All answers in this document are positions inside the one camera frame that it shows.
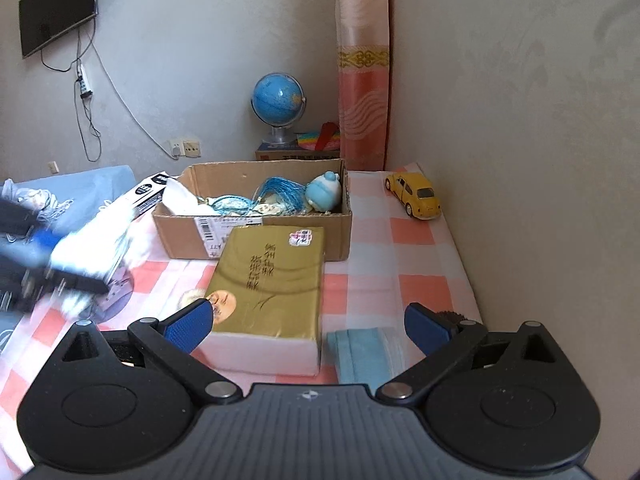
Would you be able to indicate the black and white pen box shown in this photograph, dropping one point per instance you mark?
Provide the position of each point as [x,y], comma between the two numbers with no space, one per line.
[147,192]

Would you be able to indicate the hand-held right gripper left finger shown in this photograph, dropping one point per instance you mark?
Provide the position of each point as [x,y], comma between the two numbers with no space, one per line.
[192,325]

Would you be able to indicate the rainbow coloured flat toy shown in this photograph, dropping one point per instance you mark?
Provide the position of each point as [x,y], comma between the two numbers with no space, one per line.
[307,140]

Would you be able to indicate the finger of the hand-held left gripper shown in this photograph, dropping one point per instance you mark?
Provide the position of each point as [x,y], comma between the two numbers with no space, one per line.
[75,281]
[42,241]

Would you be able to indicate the white power strip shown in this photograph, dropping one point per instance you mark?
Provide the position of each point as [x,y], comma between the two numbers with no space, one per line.
[83,80]

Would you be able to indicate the pink patterned curtain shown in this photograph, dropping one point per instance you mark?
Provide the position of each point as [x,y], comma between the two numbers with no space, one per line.
[362,65]

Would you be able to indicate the black wall television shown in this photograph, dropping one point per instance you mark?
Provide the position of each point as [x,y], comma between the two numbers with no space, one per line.
[57,7]

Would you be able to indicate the white and blue crumpled cloth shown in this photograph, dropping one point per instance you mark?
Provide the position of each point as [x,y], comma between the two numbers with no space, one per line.
[35,200]

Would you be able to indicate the cardboard box under globe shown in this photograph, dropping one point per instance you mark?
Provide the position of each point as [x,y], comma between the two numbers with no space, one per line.
[280,154]

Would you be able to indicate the white wall switch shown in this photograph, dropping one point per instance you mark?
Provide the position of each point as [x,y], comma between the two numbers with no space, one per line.
[53,167]

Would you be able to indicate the blue face mask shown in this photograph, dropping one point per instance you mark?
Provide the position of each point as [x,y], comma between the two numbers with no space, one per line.
[362,355]

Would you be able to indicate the golden tissue pack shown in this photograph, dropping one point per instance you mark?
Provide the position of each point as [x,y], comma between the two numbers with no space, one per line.
[267,295]

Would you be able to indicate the brown cardboard box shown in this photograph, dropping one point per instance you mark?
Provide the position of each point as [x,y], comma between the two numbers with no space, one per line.
[280,245]

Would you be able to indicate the white wall socket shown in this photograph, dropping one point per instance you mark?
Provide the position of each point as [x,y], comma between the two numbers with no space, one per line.
[175,148]
[191,148]

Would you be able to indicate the orange checkered tablecloth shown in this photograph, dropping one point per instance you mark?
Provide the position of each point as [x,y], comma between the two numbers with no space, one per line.
[400,270]

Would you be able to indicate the blue leaf-print pillow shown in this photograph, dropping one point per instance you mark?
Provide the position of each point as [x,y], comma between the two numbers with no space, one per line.
[90,190]

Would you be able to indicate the clear jar with white lid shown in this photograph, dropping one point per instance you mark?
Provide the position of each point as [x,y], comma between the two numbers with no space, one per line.
[112,260]

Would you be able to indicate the yellow toy car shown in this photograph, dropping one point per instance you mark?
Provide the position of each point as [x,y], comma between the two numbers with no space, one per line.
[415,195]

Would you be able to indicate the blue desk globe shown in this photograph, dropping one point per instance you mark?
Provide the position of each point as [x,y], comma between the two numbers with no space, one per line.
[277,97]

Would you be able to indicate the red small object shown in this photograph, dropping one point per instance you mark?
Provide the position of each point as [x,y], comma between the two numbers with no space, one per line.
[326,135]

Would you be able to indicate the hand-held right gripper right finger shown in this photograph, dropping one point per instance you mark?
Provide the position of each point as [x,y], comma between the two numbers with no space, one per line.
[425,330]

